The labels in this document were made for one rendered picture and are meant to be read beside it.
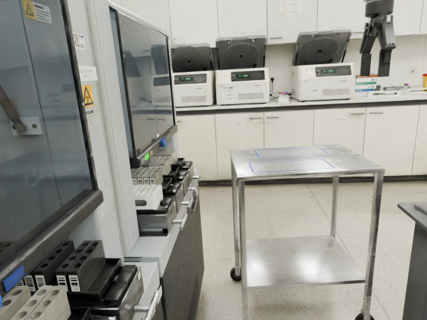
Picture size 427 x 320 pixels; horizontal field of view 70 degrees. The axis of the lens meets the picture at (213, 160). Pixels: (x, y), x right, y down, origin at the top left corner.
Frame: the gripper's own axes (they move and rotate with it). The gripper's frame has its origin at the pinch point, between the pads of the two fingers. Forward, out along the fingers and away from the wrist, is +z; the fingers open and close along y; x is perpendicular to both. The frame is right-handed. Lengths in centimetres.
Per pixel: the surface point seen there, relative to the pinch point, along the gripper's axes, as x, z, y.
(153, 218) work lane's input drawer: 70, 41, -17
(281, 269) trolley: 24, 92, 29
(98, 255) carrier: 73, 34, -47
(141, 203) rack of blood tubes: 77, 39, -8
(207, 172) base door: 80, 103, 219
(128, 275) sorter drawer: 67, 38, -49
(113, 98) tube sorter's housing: 75, 2, -24
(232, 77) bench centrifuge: 49, 2, 222
